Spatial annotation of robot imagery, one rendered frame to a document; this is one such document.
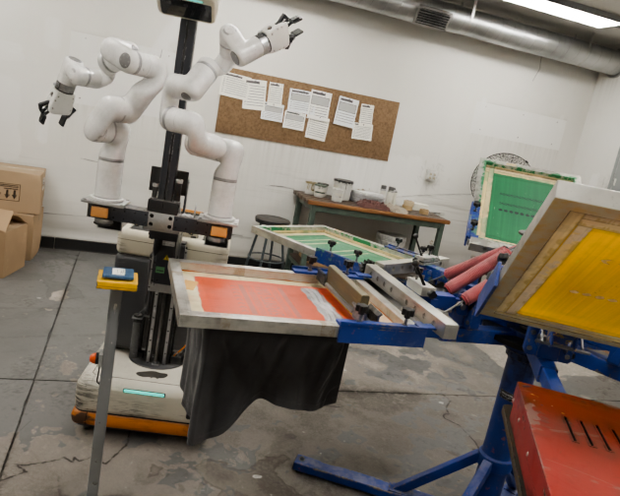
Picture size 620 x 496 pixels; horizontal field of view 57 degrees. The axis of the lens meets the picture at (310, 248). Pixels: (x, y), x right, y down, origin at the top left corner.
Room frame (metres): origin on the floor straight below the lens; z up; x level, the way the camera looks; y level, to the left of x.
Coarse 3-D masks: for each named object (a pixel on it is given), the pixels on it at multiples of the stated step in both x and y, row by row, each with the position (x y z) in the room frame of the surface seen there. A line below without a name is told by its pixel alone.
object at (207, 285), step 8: (200, 280) 1.98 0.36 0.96; (208, 280) 2.00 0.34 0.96; (216, 280) 2.02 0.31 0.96; (224, 280) 2.04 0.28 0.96; (232, 280) 2.06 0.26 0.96; (240, 280) 2.08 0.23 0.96; (200, 288) 1.89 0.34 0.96; (208, 288) 1.91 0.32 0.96; (216, 288) 1.93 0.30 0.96; (224, 288) 1.94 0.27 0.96; (288, 288) 2.09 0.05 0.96; (296, 288) 2.11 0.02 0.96; (312, 288) 2.15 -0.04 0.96; (320, 288) 2.17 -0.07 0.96; (232, 296) 1.87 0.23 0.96; (296, 296) 2.01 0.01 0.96; (304, 296) 2.03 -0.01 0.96; (328, 296) 2.09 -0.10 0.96; (336, 304) 2.01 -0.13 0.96
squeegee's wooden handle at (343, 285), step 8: (328, 272) 2.15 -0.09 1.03; (336, 272) 2.08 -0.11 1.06; (328, 280) 2.13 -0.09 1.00; (336, 280) 2.06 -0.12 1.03; (344, 280) 1.98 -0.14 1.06; (336, 288) 2.05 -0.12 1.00; (344, 288) 1.97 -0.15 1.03; (352, 288) 1.90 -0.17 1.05; (360, 288) 1.90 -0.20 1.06; (344, 296) 1.95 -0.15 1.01; (352, 296) 1.89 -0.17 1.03; (360, 296) 1.83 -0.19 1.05; (368, 296) 1.83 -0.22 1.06; (352, 304) 1.88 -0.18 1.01
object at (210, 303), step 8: (200, 296) 1.81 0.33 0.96; (208, 296) 1.83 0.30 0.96; (216, 296) 1.84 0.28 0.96; (224, 296) 1.86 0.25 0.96; (208, 304) 1.75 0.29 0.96; (216, 304) 1.76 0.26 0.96; (224, 304) 1.78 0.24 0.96; (232, 304) 1.79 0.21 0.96; (296, 304) 1.92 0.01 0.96; (304, 304) 1.94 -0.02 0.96; (312, 304) 1.96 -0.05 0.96; (216, 312) 1.69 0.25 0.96; (224, 312) 1.71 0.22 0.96; (232, 312) 1.72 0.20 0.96; (240, 312) 1.73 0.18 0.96; (304, 312) 1.85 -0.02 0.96; (312, 312) 1.87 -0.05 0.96; (344, 312) 1.94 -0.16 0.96; (320, 320) 1.80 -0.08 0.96
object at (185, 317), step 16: (176, 272) 1.92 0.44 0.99; (208, 272) 2.09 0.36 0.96; (224, 272) 2.11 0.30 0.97; (240, 272) 2.13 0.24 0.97; (256, 272) 2.15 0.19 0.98; (272, 272) 2.17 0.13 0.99; (288, 272) 2.20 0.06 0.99; (176, 288) 1.74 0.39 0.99; (368, 288) 2.18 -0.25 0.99; (176, 304) 1.63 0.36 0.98; (384, 304) 2.01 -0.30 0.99; (192, 320) 1.54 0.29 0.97; (208, 320) 1.55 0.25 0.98; (224, 320) 1.57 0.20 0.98; (240, 320) 1.58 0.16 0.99; (256, 320) 1.60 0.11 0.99; (272, 320) 1.62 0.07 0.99; (288, 320) 1.65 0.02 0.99; (304, 320) 1.68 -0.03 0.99; (400, 320) 1.88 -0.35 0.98; (320, 336) 1.67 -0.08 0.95; (336, 336) 1.68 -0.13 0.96
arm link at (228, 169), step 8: (232, 144) 2.23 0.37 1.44; (240, 144) 2.25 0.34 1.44; (232, 152) 2.22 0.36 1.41; (240, 152) 2.24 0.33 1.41; (216, 160) 2.27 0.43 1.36; (224, 160) 2.22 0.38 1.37; (232, 160) 2.22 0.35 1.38; (240, 160) 2.25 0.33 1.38; (224, 168) 2.22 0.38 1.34; (232, 168) 2.23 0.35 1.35; (216, 176) 2.23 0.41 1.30; (224, 176) 2.22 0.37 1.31; (232, 176) 2.23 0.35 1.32
